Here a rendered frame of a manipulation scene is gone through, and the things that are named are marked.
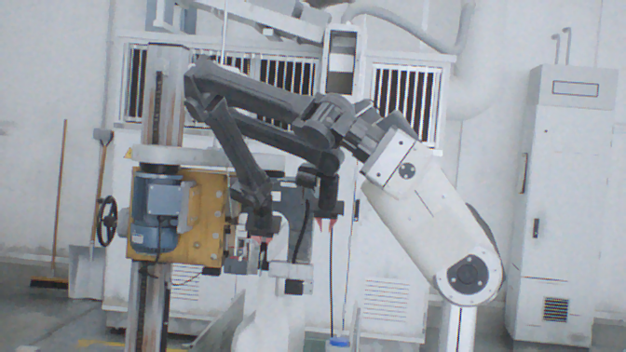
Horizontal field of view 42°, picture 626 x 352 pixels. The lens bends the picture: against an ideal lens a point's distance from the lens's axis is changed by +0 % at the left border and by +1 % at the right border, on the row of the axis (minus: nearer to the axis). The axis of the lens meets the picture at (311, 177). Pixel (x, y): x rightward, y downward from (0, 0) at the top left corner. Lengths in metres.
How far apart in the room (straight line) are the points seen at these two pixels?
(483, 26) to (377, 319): 2.13
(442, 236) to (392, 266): 3.56
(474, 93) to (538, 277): 1.49
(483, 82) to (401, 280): 1.48
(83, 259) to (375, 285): 2.63
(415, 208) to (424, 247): 0.10
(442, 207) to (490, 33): 3.99
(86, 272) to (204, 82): 5.12
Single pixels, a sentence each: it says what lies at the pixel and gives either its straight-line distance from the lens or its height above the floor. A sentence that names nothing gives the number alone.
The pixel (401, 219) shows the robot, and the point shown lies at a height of 1.32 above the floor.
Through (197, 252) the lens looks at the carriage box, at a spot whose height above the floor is 1.07.
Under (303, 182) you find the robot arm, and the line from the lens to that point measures 2.34.
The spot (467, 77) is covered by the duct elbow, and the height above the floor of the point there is 1.98.
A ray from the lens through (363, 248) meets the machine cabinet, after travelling 5.40.
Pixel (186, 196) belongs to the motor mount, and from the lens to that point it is 2.53.
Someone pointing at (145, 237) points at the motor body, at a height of 1.13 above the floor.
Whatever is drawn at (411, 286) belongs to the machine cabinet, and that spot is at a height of 0.55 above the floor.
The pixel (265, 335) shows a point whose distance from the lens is 2.72.
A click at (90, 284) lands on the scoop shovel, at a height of 0.12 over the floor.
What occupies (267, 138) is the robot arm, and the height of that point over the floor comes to 1.47.
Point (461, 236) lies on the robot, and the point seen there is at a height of 1.29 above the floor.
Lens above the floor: 1.49
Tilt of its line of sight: 3 degrees down
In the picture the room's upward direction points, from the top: 5 degrees clockwise
